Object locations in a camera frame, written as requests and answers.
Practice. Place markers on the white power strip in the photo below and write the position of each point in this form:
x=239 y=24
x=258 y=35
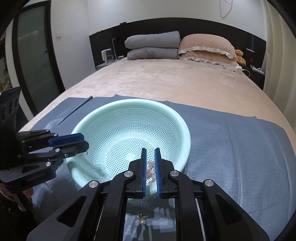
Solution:
x=257 y=70

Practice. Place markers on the upper grey folded quilt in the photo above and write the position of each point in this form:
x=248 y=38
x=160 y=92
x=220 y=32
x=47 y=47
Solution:
x=163 y=40

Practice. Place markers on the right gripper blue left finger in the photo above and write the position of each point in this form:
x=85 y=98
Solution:
x=97 y=211

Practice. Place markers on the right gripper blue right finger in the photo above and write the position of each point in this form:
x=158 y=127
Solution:
x=204 y=211

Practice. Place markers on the brown teddy bear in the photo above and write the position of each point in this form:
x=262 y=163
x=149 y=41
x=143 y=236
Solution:
x=239 y=57

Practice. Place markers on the mint green plastic basket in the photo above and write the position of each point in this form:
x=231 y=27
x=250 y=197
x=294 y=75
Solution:
x=118 y=131

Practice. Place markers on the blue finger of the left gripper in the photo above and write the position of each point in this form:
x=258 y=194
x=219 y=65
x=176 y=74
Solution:
x=64 y=140
x=71 y=149

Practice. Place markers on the left nightstand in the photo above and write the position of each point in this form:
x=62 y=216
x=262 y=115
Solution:
x=98 y=67

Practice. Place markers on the blue grey cloth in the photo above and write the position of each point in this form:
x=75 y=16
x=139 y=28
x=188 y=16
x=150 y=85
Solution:
x=252 y=160

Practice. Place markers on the left hand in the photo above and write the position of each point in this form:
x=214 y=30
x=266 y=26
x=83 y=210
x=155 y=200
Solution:
x=28 y=193

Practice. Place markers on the lower grey folded quilt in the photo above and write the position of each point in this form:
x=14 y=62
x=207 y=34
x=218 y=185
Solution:
x=153 y=53

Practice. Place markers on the lower pink ruffled pillow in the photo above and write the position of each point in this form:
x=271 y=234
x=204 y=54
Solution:
x=208 y=57

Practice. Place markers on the dark glass door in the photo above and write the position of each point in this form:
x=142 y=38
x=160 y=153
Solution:
x=34 y=57

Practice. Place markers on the cream curtain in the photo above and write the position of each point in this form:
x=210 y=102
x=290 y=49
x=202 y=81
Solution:
x=280 y=63

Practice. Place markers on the white small heater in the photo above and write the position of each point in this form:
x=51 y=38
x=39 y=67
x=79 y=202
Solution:
x=107 y=55

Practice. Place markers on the white round device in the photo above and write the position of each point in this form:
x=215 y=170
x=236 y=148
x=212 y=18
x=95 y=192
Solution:
x=237 y=69

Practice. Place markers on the grey folded quilt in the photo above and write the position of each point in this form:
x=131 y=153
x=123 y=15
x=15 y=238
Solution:
x=153 y=53
x=163 y=40

